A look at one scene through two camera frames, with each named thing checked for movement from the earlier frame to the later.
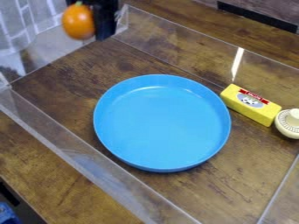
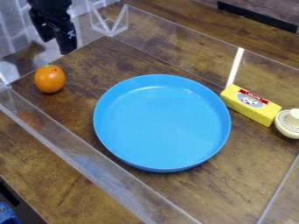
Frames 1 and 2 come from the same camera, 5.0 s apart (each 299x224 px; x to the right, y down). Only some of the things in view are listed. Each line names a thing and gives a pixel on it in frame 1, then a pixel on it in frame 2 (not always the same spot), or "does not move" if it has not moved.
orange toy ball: [78, 21] → [50, 79]
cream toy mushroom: [285, 122] does not move
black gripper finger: [104, 17] → [66, 38]
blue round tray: [161, 122] does not move
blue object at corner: [8, 216] does not move
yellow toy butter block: [248, 104] does not move
